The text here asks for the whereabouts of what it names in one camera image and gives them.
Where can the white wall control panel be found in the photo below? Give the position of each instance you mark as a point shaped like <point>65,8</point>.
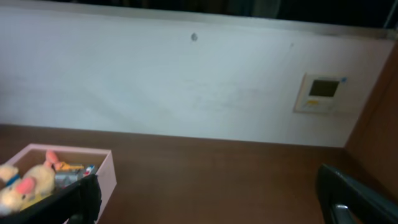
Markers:
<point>319,93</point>

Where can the yellow round toy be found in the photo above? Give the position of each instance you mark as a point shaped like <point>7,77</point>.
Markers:
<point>33,200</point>

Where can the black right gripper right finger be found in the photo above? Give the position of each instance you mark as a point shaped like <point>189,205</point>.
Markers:
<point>343,199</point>

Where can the pink cardboard box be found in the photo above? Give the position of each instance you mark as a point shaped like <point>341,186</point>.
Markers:
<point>102,159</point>

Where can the red silver toy truck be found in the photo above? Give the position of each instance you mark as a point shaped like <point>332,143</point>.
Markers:
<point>67,174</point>

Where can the brown wooden door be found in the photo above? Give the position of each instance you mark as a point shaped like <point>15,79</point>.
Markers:
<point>373,143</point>

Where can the yellow plush duck toy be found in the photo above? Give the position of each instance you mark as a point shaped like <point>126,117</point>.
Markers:
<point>37,181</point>

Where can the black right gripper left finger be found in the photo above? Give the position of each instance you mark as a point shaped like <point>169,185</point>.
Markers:
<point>80,202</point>

